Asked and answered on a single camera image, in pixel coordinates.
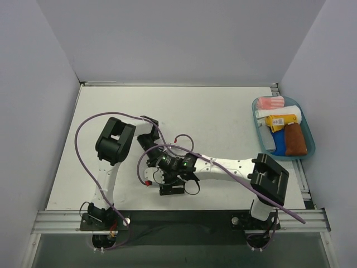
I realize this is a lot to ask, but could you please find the brown towel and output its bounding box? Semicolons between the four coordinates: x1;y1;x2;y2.
284;123;307;156

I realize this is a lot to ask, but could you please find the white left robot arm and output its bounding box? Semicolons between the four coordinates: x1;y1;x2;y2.
88;116;159;230

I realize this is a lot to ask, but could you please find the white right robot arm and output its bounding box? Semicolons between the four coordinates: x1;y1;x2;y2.
155;153;289;229

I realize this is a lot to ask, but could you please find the grey rolled towel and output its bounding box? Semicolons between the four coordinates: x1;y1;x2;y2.
258;121;276;152

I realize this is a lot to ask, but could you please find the blue rolled towel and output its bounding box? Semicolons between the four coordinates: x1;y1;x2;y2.
272;129;286;156

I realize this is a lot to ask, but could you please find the yellow rolled towel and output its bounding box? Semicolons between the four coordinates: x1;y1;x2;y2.
265;114;298;133

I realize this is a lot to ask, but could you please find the pink striped rolled towel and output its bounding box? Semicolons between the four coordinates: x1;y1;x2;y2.
256;96;285;109

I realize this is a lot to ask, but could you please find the white rolled towel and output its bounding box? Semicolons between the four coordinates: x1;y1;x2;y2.
253;105;302;123

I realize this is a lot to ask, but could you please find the blue plastic tray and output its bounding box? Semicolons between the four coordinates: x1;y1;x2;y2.
252;98;316;161

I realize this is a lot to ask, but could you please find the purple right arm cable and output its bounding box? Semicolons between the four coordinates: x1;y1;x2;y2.
136;145;306;250

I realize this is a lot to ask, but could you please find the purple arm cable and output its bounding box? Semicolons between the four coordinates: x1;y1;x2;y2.
136;145;306;250
75;111;195;251

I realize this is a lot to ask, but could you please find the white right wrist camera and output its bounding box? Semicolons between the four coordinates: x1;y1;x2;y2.
144;167;165;186

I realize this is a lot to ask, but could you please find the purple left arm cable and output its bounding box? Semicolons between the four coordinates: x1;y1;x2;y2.
75;111;195;251

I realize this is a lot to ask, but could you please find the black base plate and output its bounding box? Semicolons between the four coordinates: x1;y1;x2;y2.
79;210;281;249

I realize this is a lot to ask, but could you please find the aluminium frame rail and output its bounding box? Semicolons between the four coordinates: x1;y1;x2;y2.
32;209;331;235

